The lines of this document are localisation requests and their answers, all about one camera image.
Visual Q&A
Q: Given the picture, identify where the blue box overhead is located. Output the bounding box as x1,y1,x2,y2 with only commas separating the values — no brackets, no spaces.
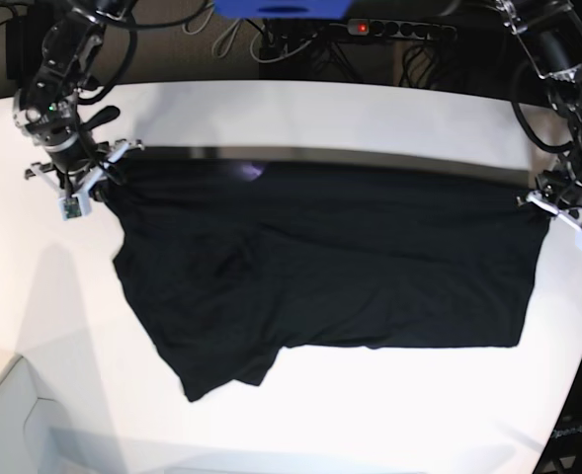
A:
214,0,352,19

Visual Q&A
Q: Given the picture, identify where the black power strip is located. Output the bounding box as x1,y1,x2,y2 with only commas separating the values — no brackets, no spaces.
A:
345,19,457,41

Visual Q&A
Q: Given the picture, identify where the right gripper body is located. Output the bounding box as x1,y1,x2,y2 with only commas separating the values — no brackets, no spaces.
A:
24,139,145,206

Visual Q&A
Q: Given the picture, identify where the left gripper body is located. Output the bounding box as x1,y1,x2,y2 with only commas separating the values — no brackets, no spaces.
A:
517,170,582,233

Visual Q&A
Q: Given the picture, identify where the white bin bottom left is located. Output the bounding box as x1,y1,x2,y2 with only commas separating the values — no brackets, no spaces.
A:
0,353,124,474

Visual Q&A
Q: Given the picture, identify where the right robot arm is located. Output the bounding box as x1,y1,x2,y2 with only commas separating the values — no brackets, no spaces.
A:
13,1,143,220

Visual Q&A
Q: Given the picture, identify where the black equipment box left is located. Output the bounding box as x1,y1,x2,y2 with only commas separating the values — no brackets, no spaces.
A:
5,1,55,87

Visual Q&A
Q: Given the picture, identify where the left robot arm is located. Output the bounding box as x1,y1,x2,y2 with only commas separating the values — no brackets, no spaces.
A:
495,1,582,251

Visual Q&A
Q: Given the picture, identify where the white coiled cable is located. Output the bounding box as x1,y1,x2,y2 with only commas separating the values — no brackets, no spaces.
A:
181,4,252,58

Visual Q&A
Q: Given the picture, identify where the black t-shirt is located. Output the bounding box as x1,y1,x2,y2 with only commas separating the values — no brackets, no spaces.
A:
104,157,549,402

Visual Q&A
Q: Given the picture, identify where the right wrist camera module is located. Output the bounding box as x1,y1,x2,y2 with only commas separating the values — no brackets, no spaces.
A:
57,193,92,221

